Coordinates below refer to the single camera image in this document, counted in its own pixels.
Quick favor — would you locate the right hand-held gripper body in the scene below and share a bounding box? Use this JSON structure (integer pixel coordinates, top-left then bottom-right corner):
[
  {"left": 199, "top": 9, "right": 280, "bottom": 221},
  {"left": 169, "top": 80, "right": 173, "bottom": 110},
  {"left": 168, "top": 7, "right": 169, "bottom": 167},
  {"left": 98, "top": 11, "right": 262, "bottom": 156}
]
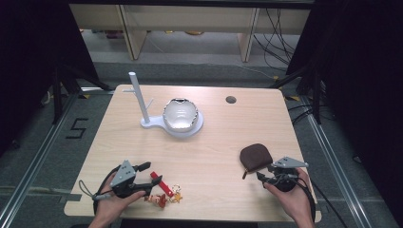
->
[{"left": 269, "top": 156, "right": 310, "bottom": 193}]

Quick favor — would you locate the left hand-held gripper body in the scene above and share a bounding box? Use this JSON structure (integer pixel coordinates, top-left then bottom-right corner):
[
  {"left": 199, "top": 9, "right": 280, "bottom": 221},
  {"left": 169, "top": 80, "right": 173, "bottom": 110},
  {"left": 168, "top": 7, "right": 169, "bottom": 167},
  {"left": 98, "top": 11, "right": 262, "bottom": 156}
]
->
[{"left": 109, "top": 159, "right": 138, "bottom": 200}]

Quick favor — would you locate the red strap doll keychain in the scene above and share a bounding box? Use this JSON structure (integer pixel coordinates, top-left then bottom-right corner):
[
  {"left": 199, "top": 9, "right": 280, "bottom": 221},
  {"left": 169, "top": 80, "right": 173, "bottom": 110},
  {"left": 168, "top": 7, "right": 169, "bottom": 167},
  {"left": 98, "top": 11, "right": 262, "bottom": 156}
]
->
[{"left": 144, "top": 171, "right": 183, "bottom": 209}]

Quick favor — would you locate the brown coin purse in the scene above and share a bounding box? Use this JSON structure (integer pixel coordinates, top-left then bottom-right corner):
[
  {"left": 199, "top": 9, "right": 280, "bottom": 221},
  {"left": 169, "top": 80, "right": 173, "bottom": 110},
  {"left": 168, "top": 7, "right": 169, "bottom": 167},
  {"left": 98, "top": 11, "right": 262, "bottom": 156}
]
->
[{"left": 239, "top": 142, "right": 274, "bottom": 181}]

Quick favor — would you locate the white pole stand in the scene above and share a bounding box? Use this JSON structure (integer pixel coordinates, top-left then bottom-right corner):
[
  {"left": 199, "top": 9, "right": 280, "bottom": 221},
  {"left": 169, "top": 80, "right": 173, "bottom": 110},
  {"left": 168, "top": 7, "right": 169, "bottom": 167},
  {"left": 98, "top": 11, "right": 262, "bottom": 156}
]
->
[{"left": 122, "top": 71, "right": 204, "bottom": 139}]

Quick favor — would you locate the person's right hand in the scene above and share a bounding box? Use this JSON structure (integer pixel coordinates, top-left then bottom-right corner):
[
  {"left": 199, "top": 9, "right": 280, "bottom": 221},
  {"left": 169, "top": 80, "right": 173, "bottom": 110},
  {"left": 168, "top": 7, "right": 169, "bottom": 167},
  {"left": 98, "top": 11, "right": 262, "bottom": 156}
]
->
[{"left": 262, "top": 167, "right": 314, "bottom": 223}]

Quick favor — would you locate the person's left hand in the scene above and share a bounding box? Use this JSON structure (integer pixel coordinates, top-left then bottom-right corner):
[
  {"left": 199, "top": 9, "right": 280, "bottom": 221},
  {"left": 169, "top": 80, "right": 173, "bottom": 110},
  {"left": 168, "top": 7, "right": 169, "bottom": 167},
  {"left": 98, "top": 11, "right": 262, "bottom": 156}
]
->
[{"left": 94, "top": 172, "right": 147, "bottom": 221}]

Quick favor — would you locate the black metal stand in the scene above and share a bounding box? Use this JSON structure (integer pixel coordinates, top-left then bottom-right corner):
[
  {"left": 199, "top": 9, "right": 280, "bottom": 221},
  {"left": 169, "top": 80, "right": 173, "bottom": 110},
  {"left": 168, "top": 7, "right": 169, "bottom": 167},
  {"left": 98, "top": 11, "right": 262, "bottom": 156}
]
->
[
  {"left": 269, "top": 66, "right": 325, "bottom": 125},
  {"left": 51, "top": 63, "right": 116, "bottom": 125}
]

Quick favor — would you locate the black curtain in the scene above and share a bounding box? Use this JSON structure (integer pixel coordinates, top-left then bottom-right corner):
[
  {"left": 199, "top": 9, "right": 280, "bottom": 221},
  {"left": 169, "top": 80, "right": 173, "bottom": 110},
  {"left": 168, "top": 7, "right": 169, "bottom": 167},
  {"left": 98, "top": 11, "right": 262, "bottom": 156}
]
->
[
  {"left": 0, "top": 0, "right": 100, "bottom": 156},
  {"left": 285, "top": 0, "right": 403, "bottom": 219}
]

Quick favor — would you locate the beige wooden desk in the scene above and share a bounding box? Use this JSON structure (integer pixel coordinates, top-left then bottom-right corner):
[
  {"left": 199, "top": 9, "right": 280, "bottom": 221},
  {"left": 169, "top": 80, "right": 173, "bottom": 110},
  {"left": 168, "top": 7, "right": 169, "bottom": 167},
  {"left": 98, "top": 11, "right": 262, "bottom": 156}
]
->
[{"left": 68, "top": 3, "right": 312, "bottom": 63}]

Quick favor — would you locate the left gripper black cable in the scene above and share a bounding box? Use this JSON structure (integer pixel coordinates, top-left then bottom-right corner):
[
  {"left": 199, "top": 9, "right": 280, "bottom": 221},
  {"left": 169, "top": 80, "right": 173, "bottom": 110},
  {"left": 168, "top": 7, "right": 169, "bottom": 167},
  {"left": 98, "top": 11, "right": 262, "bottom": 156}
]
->
[{"left": 92, "top": 164, "right": 122, "bottom": 217}]

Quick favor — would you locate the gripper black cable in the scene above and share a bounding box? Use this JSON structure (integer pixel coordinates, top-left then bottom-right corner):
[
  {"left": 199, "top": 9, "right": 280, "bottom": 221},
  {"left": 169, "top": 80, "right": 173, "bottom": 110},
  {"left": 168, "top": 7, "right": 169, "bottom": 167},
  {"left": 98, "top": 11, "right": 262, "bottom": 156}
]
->
[
  {"left": 92, "top": 164, "right": 122, "bottom": 217},
  {"left": 294, "top": 173, "right": 350, "bottom": 228}
]

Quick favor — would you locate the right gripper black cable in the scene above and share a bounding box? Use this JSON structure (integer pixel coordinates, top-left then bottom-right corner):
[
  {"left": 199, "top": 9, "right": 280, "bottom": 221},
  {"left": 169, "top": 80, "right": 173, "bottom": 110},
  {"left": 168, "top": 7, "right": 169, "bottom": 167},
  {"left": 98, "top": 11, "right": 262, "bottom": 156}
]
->
[{"left": 294, "top": 173, "right": 350, "bottom": 228}]

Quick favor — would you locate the grey lanyard loop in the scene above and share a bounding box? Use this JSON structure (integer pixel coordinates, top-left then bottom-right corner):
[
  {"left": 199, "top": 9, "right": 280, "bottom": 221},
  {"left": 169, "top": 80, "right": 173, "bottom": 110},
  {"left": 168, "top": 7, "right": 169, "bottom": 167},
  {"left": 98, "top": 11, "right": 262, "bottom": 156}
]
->
[{"left": 78, "top": 180, "right": 112, "bottom": 201}]

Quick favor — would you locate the aluminium floor rail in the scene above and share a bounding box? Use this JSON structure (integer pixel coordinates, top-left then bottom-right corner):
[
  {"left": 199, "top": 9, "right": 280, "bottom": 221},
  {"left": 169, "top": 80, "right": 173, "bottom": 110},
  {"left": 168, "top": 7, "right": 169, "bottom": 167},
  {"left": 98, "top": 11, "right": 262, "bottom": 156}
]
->
[
  {"left": 303, "top": 100, "right": 381, "bottom": 228},
  {"left": 0, "top": 93, "right": 80, "bottom": 228}
]

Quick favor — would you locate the bundle of black floor cables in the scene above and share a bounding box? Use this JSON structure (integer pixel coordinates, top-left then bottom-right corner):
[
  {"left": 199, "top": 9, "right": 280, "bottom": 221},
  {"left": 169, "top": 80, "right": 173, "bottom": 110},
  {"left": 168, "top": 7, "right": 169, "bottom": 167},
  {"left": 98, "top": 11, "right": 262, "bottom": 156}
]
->
[{"left": 252, "top": 8, "right": 302, "bottom": 72}]

